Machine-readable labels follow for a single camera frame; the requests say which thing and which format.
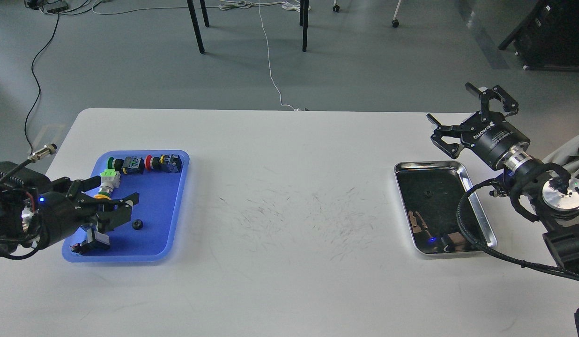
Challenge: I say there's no black table leg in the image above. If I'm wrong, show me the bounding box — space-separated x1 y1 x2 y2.
299 0 310 52
186 0 210 55

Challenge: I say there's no black table leg right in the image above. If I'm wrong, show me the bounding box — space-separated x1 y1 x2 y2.
299 0 310 52

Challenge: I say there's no silver metal tray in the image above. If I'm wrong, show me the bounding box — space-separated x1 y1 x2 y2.
393 161 481 258

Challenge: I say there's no black floor cable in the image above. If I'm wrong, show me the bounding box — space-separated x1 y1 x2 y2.
23 0 91 155

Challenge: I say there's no blue plastic tray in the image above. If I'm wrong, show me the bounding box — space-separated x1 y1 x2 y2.
62 150 190 263

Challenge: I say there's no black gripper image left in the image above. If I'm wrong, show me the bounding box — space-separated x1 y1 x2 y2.
37 176 140 248

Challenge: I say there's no black equipment cart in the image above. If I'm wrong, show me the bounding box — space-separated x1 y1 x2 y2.
498 0 579 72

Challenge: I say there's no red push button switch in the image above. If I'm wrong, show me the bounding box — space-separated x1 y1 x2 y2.
145 154 183 173

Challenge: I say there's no green push button switch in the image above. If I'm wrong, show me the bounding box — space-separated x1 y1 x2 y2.
107 156 145 175

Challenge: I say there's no white floor cable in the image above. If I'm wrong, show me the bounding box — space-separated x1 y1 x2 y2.
92 0 313 112

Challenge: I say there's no green white selector switch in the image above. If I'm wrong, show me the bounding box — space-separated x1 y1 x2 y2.
97 169 121 196

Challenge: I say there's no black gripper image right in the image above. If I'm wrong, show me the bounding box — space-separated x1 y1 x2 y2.
426 83 531 170

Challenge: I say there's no black table leg left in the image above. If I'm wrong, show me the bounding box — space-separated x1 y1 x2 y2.
186 0 210 55

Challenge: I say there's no black power strip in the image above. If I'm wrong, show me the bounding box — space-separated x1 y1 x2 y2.
42 0 69 14

